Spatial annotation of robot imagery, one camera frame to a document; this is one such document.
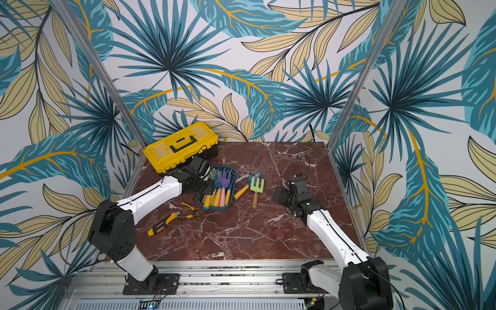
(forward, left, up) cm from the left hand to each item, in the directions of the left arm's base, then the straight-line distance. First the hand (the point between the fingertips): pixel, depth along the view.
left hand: (209, 190), depth 88 cm
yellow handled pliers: (-7, +7, -10) cm, 14 cm away
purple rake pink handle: (+8, -6, -5) cm, 11 cm away
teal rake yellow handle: (-4, 0, -2) cm, 4 cm away
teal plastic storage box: (+5, -9, -7) cm, 12 cm away
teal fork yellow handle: (-1, -3, -6) cm, 6 cm away
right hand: (-3, -34, +2) cm, 34 cm away
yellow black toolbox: (+17, +17, +7) cm, 25 cm away
